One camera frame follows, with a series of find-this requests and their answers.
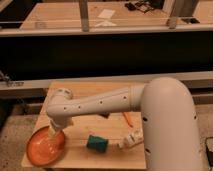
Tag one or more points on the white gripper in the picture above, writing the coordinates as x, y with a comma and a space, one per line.
57, 125

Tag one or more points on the orange ceramic bowl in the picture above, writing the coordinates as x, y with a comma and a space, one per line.
42, 150

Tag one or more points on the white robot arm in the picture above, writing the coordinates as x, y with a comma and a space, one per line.
168, 115

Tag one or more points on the green sponge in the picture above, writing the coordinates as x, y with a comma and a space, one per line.
97, 143

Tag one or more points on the orange carrot stick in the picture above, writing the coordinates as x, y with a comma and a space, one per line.
128, 119

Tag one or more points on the white plastic bottle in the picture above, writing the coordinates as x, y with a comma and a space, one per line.
132, 139

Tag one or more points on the white paper sheet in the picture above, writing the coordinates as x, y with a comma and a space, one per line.
106, 14

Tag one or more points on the black phone on table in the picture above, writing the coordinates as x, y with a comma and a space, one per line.
190, 20

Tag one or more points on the grey metal post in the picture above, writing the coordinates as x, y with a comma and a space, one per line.
175, 13
83, 7

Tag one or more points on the grey metal post right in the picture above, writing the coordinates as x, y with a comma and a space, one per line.
175, 13

